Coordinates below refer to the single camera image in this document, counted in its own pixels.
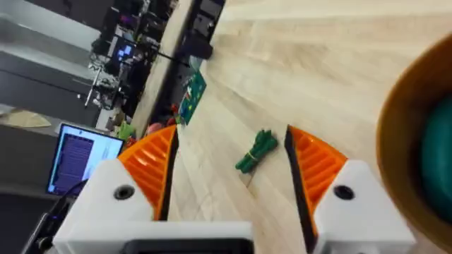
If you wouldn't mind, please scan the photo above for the green toy asparagus bundle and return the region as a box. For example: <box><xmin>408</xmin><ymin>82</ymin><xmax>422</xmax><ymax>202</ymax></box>
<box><xmin>234</xmin><ymin>129</ymin><xmax>279</xmax><ymax>174</ymax></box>

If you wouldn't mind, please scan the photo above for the orange tub with toys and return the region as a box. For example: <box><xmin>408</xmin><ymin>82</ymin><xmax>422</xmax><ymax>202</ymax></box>
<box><xmin>375</xmin><ymin>33</ymin><xmax>452</xmax><ymax>252</ymax></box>

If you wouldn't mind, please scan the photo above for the black box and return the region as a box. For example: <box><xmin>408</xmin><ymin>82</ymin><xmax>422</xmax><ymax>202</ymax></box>
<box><xmin>179</xmin><ymin>32</ymin><xmax>214</xmax><ymax>61</ymax></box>

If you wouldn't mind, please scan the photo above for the black cable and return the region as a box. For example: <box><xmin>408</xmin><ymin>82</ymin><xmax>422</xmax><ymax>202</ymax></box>
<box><xmin>20</xmin><ymin>179</ymin><xmax>88</xmax><ymax>254</ymax></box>

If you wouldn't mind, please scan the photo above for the green toy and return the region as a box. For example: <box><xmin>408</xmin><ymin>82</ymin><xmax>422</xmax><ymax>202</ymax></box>
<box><xmin>117</xmin><ymin>121</ymin><xmax>136</xmax><ymax>141</ymax></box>

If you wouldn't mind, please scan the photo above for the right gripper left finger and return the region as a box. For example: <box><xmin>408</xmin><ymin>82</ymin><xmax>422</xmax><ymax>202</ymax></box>
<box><xmin>53</xmin><ymin>124</ymin><xmax>179</xmax><ymax>243</ymax></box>

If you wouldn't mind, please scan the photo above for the laptop with lit screen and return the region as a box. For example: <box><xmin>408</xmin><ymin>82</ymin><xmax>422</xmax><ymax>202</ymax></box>
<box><xmin>46</xmin><ymin>123</ymin><xmax>125</xmax><ymax>198</ymax></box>

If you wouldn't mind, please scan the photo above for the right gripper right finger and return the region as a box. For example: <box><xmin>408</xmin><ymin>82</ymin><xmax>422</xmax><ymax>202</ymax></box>
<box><xmin>284</xmin><ymin>124</ymin><xmax>417</xmax><ymax>254</ymax></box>

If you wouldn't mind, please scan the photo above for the cluttered equipment rack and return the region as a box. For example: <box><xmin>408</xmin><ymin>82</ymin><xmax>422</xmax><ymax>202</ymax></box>
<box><xmin>76</xmin><ymin>0</ymin><xmax>177</xmax><ymax>117</ymax></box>

